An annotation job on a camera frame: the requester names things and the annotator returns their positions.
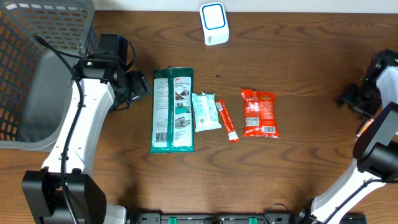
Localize light green wipes pack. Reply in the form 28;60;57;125
192;92;221;132

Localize green and white package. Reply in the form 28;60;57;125
150;67;194;154

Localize red and white snack packet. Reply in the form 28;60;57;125
215;100;239;142

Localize grey plastic mesh basket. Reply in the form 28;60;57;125
1;0;99;152

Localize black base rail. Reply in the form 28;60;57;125
135;213;294;224

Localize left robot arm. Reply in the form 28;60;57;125
22;34;152;224

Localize white barcode scanner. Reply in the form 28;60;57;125
199;2;229;46

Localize orange and white snack packet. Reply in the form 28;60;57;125
356;118;374;138

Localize red snack bag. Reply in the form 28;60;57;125
241;89;279;138

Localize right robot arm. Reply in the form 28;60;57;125
293;49;397;223

